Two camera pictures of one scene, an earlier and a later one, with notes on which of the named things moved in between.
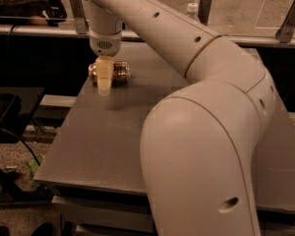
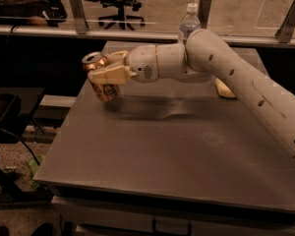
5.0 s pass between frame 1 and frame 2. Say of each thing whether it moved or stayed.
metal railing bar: stayed
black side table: stayed
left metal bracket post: stayed
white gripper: moved
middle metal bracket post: stayed
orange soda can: moved
